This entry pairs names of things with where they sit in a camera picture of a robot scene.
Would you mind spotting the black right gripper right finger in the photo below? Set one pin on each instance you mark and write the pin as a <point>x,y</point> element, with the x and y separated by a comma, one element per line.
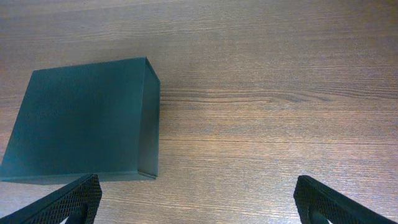
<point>318,203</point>

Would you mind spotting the black gift box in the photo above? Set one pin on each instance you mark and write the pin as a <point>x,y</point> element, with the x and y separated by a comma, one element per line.
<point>98,118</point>

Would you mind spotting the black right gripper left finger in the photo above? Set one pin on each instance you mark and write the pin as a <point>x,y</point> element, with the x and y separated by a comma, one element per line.
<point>76,202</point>

